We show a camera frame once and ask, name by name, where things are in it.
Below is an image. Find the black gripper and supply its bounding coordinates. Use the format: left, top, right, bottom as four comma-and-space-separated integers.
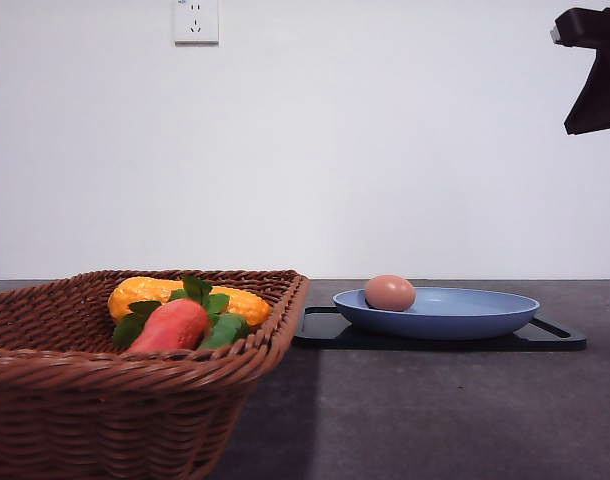
550, 7, 610, 135

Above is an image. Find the yellow toy corn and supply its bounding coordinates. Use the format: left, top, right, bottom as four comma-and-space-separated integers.
108, 276, 272, 326

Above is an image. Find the red toy carrot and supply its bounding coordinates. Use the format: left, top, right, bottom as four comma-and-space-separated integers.
126, 299, 209, 353

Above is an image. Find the brown egg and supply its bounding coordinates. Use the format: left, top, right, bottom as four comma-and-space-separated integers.
364, 274, 416, 312

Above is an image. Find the blue round plate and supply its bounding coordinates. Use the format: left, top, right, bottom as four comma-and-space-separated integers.
332, 287, 540, 341

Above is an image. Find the green toy leafy vegetable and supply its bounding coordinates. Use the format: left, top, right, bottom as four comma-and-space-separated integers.
113, 276, 250, 349

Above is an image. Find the white wall power socket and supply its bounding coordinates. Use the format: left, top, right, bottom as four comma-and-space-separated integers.
174, 0, 219, 48

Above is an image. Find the black rectangular tray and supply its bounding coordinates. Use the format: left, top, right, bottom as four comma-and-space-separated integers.
292, 306, 587, 351

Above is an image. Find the brown wicker basket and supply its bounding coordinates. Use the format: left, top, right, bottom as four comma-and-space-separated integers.
0, 269, 310, 480

